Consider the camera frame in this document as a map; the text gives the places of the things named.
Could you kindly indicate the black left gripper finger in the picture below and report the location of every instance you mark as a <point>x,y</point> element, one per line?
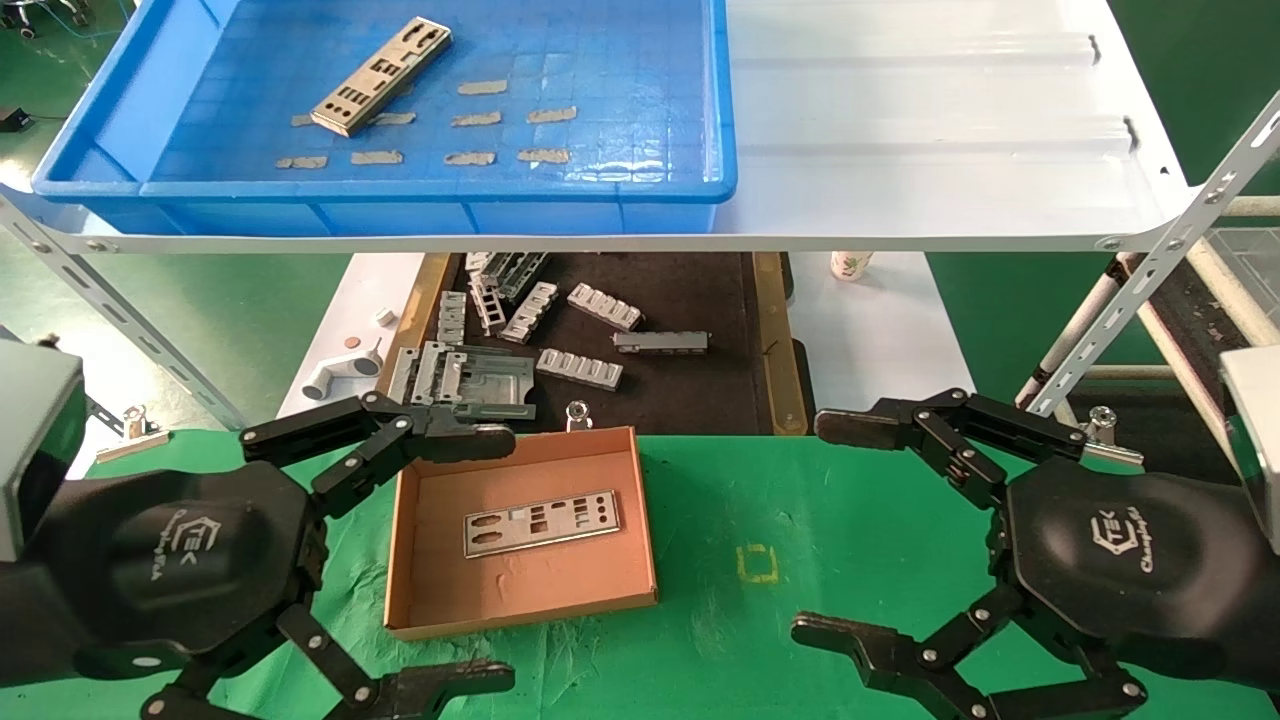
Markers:
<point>460,442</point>

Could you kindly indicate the green table cloth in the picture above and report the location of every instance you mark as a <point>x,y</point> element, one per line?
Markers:
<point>800,500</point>

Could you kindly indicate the silver metal I/O shield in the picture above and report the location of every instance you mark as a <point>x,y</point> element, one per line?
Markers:
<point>560,530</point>
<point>328,113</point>

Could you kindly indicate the blue plastic tray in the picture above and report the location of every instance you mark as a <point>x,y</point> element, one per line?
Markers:
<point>620,60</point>

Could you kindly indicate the small grey metal bracket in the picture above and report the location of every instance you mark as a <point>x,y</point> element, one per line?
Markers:
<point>476,262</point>

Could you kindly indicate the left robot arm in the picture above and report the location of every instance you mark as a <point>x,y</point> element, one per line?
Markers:
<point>25,625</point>

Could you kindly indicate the perforated grey shelf upright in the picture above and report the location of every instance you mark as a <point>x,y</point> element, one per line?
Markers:
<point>100,295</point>
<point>1150,270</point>

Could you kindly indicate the office chair wheel base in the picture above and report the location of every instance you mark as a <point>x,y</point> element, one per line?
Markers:
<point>20,22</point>

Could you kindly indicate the clear acrylic box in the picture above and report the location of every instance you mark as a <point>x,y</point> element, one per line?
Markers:
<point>1245,265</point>

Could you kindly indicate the ladder-shaped metal bracket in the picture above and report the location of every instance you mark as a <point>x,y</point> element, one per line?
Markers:
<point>486,302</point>

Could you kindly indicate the patterned paper cup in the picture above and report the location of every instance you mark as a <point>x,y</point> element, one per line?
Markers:
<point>850,266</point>

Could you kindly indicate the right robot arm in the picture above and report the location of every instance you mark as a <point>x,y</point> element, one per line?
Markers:
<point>1270,620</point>

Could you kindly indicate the grey slotted metal bracket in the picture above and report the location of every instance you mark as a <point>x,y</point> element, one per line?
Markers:
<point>580,369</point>
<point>530,312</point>
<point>605,307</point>

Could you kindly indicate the silver binder clip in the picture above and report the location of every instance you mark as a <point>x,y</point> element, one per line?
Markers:
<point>1105,432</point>
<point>578,418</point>
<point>135,442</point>

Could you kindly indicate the white plastic pipe fitting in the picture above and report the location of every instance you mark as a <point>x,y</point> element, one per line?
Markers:
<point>335,378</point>

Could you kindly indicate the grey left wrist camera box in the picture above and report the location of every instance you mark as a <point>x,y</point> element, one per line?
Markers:
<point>30,440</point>

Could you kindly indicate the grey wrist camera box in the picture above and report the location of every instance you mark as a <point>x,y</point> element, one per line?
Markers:
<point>1255,440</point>
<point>30,440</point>

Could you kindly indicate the small black device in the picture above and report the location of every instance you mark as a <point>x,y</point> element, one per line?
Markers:
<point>10,118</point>

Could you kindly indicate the white tube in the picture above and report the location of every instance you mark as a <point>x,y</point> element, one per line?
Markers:
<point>1078,322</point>

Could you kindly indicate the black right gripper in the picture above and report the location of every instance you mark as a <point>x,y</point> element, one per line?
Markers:
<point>1120,560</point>

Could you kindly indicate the dark grey metal bracket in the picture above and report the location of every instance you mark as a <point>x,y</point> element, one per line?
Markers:
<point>517,272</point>

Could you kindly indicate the large flat grey metal plate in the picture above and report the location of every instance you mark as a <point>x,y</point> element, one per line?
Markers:
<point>497,385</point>

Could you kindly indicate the shallow brown cardboard box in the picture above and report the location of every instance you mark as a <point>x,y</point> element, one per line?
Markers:
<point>520,590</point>

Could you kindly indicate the narrow grey metal bracket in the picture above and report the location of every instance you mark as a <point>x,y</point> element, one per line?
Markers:
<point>452,318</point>
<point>432,370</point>
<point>403,372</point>

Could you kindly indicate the long grey metal bar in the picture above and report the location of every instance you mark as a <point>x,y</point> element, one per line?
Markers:
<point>660,342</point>

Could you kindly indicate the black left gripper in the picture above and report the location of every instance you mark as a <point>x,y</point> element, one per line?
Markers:
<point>180,560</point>

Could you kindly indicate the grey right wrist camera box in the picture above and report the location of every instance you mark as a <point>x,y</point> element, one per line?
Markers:
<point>1255,440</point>

